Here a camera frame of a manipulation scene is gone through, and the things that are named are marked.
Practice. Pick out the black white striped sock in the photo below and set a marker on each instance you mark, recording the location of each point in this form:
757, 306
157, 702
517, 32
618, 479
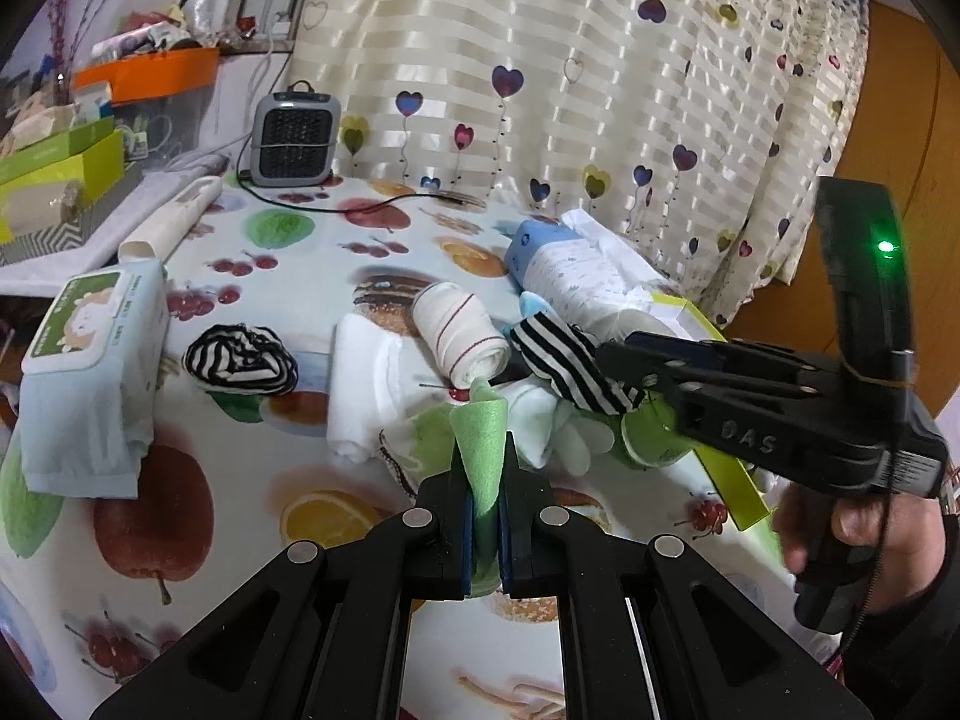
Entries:
562, 360
240, 360

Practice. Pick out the person's right hand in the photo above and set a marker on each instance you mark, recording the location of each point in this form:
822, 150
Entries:
900, 536

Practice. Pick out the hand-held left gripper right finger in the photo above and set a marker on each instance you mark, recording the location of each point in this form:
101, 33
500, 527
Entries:
508, 540

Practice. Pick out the purple decorative twigs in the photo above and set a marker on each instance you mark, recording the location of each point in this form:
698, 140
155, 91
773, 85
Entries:
64, 37

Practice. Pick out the grey patterned box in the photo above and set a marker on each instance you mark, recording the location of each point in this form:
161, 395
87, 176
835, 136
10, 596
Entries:
45, 244

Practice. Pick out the green wet wipes pack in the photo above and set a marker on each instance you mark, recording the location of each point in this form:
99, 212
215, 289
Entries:
90, 390

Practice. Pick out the green sock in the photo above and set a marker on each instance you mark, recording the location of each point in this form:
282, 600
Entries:
656, 442

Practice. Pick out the green tissue box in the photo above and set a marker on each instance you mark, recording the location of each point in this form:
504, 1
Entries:
97, 165

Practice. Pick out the clear container with orange lid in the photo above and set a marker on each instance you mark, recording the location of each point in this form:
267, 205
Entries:
150, 82

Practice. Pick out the rolled black white striped sock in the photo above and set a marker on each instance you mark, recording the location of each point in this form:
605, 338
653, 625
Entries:
240, 360

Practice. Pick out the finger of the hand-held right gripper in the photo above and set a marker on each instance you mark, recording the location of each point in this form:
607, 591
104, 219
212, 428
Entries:
637, 373
720, 358

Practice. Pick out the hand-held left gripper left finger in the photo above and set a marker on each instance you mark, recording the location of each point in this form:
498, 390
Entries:
465, 540

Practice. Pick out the grey space heater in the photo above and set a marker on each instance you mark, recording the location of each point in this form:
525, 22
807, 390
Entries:
292, 139

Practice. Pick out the lime green flat box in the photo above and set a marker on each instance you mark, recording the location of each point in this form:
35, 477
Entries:
45, 154

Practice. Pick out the wooden cabinet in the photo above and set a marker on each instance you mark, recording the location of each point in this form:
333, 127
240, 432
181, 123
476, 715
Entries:
900, 90

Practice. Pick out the person's right forearm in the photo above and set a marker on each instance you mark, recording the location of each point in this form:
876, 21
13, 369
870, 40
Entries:
915, 652

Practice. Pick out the white red-striped bandage roll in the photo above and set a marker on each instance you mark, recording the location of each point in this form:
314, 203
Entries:
457, 334

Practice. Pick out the white box with green edge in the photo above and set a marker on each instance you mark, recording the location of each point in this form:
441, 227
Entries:
731, 487

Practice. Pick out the orange tray with clutter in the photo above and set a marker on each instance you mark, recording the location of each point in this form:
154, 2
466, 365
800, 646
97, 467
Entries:
157, 34

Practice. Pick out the heart-print striped curtain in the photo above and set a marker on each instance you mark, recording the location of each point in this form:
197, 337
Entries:
600, 52

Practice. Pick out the white tube bottle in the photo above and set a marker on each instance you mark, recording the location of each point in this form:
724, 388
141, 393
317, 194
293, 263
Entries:
172, 217

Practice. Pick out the blue white plastic pack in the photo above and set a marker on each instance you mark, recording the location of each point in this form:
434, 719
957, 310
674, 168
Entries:
577, 270

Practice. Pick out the green cloth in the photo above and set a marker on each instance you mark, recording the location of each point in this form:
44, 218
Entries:
484, 450

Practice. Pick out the white glove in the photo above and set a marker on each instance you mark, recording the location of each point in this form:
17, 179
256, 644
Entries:
547, 427

